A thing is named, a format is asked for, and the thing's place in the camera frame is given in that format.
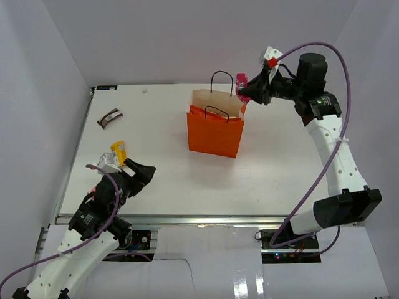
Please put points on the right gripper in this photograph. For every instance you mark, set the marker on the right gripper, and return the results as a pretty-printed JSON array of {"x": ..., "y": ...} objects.
[{"x": 260, "y": 88}]

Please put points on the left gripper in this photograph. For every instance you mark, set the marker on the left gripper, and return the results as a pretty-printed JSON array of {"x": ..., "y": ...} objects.
[{"x": 144, "y": 175}]

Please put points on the red candy packet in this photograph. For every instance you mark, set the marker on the red candy packet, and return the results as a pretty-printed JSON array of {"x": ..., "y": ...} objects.
[{"x": 241, "y": 84}]

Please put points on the yellow snack packet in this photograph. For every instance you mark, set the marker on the yellow snack packet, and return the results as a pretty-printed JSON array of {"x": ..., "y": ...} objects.
[{"x": 119, "y": 153}]

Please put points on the large orange chips bag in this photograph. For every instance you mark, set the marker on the large orange chips bag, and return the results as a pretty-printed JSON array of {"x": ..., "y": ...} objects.
[{"x": 210, "y": 113}]

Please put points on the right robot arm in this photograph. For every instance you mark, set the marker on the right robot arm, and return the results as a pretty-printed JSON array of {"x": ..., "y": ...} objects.
[{"x": 350, "y": 199}]

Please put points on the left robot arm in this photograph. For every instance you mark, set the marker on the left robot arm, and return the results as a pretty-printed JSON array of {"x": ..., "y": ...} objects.
[{"x": 93, "y": 233}]

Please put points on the orange paper bag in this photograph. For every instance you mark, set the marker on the orange paper bag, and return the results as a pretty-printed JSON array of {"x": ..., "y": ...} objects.
[{"x": 216, "y": 137}]

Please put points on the brown bar far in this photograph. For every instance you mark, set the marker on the brown bar far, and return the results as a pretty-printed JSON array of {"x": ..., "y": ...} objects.
[{"x": 111, "y": 116}]

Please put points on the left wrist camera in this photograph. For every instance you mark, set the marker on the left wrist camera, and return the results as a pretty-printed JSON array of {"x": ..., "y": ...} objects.
[{"x": 107, "y": 163}]

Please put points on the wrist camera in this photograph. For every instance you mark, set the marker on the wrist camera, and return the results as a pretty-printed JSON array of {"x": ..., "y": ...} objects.
[
  {"x": 107, "y": 163},
  {"x": 269, "y": 57}
]

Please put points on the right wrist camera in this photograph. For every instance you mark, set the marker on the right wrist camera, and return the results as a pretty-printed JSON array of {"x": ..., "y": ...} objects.
[{"x": 269, "y": 57}]

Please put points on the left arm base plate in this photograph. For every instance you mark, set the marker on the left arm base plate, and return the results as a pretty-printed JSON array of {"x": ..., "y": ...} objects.
[{"x": 141, "y": 241}]

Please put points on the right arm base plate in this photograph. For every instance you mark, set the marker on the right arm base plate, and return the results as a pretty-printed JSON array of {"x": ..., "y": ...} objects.
[{"x": 305, "y": 251}]

